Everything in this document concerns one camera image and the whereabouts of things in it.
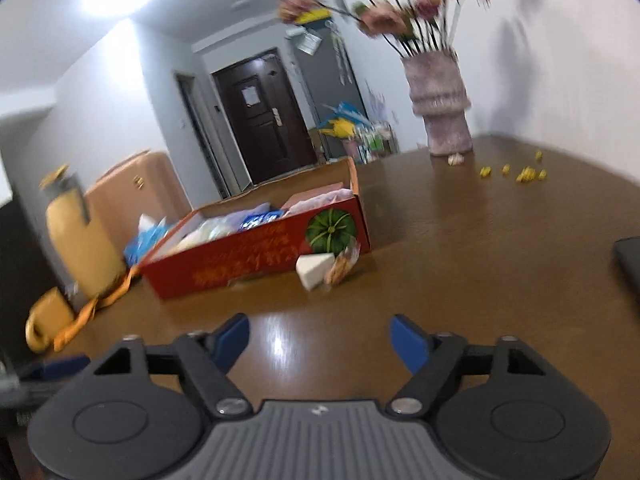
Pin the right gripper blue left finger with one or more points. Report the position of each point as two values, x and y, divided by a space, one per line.
206 358

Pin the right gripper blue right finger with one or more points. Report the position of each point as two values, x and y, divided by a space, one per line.
432 360

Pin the blue packaged wipes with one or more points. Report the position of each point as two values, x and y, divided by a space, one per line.
254 220

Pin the green white ball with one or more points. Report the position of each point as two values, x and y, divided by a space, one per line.
209 230

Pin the yellow mug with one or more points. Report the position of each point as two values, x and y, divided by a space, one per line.
47 317

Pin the black paper bag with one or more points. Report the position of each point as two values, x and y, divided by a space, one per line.
26 275

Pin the orange snack packet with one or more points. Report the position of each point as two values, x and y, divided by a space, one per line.
344 263

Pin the yellow thermos jug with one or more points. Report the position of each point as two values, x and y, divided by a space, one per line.
79 237

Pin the blue tissue pack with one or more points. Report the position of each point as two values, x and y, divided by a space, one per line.
149 233

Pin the red cardboard box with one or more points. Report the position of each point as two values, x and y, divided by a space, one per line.
273 247

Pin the pink ribbed suitcase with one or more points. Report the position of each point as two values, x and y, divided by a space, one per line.
144 183

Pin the pink folded cloth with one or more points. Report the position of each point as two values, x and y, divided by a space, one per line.
316 198

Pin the fallen pink petal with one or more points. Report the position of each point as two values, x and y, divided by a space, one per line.
456 159

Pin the yellow petal crumbs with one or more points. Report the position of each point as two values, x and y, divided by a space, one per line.
525 175

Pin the metal storage cart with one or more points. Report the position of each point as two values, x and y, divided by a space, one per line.
372 143

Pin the dark brown entrance door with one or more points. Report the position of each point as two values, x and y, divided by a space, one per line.
264 116

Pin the yellow blue bag pile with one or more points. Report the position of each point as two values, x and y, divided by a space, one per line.
344 122

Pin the pink textured vase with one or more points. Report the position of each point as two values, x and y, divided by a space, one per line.
438 95

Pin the grey refrigerator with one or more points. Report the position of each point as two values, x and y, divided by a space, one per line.
323 64

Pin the dried pink roses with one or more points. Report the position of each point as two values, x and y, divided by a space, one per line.
410 27

